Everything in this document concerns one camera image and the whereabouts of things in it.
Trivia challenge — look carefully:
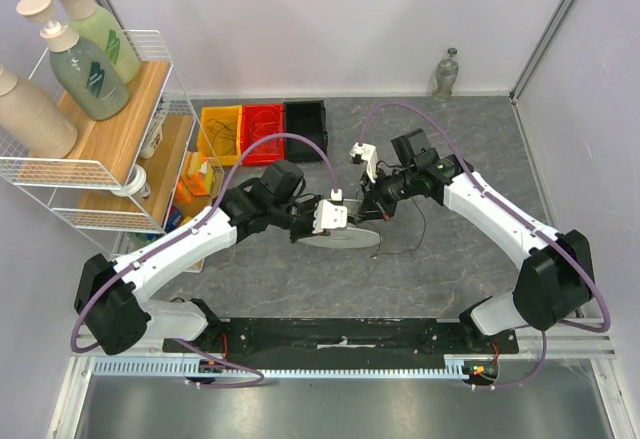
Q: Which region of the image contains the white perforated cable spool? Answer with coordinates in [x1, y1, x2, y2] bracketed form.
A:
[298, 199, 381, 249]

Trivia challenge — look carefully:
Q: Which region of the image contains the thin brown wire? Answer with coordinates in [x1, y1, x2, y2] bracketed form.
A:
[372, 158, 429, 259]

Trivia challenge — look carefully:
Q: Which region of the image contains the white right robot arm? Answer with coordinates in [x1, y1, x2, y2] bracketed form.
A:
[350, 129, 594, 353]

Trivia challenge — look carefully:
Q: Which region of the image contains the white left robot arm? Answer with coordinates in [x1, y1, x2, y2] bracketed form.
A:
[74, 160, 323, 355]

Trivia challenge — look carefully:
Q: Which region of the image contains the black parts bin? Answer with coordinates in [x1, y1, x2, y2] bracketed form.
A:
[284, 100, 328, 163]

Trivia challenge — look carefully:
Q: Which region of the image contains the red parts bin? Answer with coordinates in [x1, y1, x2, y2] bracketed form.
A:
[240, 103, 285, 166]

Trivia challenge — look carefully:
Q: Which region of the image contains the orange snack box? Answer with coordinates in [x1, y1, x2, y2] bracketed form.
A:
[174, 151, 215, 203]

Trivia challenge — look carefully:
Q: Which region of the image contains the yellow parts bin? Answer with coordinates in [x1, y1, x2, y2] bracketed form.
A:
[196, 105, 243, 167]

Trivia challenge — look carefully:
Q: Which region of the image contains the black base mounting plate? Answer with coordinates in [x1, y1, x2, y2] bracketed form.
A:
[190, 318, 519, 359]

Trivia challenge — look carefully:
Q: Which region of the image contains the clear glass bottle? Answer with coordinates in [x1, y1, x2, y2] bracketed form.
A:
[432, 47, 459, 102]

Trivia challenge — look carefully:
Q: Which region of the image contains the white yogurt cup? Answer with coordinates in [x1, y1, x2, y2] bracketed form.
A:
[139, 110, 167, 159]

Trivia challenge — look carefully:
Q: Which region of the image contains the white paper cup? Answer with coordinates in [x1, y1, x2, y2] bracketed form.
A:
[111, 164, 151, 201]

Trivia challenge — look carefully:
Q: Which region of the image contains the grey-green pump bottle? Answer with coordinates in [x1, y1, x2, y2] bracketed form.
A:
[16, 0, 129, 121]

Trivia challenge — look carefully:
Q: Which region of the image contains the beige pump bottle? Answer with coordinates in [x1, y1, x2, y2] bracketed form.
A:
[1, 66, 78, 159]

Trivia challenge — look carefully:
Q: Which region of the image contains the light green pump bottle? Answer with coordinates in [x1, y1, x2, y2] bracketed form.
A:
[59, 0, 141, 84]

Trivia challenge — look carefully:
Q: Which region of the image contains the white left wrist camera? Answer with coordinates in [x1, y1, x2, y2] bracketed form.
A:
[312, 189, 348, 235]

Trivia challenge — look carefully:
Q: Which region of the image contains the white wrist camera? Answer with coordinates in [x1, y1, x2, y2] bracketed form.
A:
[350, 143, 378, 183]
[312, 189, 348, 235]

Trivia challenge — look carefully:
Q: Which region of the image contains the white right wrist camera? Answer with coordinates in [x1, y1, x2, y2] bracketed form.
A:
[350, 143, 378, 183]

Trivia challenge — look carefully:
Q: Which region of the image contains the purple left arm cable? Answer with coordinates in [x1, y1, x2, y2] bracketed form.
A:
[69, 133, 339, 390]

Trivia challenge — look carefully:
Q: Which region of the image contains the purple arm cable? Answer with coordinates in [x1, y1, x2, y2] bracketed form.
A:
[359, 102, 612, 393]
[69, 133, 339, 390]

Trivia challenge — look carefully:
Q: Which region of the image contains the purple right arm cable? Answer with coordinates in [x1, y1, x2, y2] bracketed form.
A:
[359, 102, 612, 393]

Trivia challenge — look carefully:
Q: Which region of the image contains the white wire wooden shelf rack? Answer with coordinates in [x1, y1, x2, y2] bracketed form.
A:
[1, 30, 200, 259]

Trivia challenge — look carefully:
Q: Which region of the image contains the grey slotted cable duct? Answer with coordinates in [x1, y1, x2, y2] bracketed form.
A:
[92, 356, 474, 378]

